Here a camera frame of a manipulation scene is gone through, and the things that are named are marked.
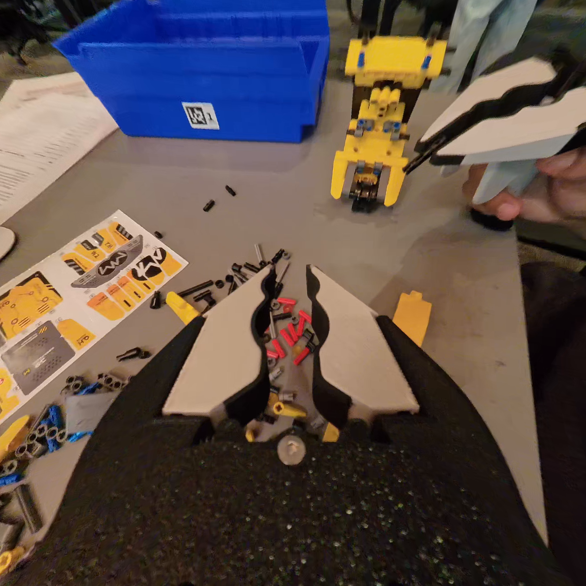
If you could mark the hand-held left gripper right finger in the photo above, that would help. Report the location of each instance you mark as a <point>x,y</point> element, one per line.
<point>361,361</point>

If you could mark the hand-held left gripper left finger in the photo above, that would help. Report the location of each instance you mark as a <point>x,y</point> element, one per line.
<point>224,357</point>

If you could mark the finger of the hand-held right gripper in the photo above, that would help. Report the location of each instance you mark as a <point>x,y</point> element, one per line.
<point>517,135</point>
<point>499,89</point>

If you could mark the pile of small building pieces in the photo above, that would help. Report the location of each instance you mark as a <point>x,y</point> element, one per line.
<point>288,336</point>

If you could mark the person's right hand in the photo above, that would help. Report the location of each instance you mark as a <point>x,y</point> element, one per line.
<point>558,192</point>

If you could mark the yellow curved piece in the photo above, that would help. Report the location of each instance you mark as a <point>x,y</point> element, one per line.
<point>181,307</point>

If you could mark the yellow flat panel piece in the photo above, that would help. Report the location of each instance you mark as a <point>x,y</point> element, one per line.
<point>412,316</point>

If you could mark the long black axle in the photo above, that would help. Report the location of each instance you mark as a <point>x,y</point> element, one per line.
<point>196,289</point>

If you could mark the yellow toy forklift model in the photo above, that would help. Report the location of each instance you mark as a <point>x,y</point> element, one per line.
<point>375,151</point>

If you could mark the yellow grey sticker sheet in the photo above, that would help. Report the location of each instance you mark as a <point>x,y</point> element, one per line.
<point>68,316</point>

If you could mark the printed paper sheet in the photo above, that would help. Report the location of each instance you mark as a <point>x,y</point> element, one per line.
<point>45,137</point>

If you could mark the blue plastic bin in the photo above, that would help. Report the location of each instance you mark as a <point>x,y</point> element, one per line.
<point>206,68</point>

